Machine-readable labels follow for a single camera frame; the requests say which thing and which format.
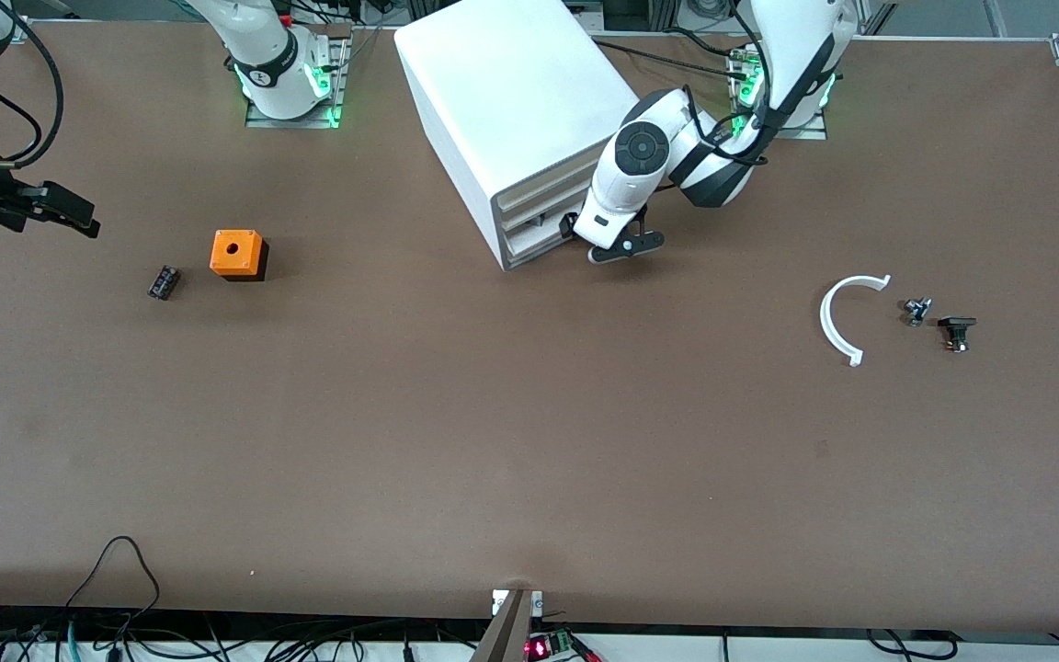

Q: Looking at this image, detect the orange box with hole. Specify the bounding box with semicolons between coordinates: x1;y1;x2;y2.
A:
210;229;269;282

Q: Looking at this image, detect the white curved plastic arc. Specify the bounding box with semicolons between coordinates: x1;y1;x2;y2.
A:
819;274;892;368

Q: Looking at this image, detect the circuit board with red light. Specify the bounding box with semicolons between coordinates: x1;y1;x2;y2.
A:
525;628;600;662

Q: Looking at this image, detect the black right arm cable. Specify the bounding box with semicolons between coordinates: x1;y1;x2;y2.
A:
0;0;65;168

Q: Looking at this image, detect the black table cable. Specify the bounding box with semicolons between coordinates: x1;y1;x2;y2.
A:
589;29;753;80

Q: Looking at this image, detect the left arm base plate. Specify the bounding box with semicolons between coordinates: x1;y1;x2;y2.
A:
729;41;829;141

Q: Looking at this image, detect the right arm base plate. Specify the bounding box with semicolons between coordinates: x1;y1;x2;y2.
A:
245;37;352;130

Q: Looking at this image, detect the black looped cable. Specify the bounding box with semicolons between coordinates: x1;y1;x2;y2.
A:
65;536;161;635

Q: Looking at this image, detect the small black switch component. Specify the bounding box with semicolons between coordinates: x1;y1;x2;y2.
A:
938;315;978;353

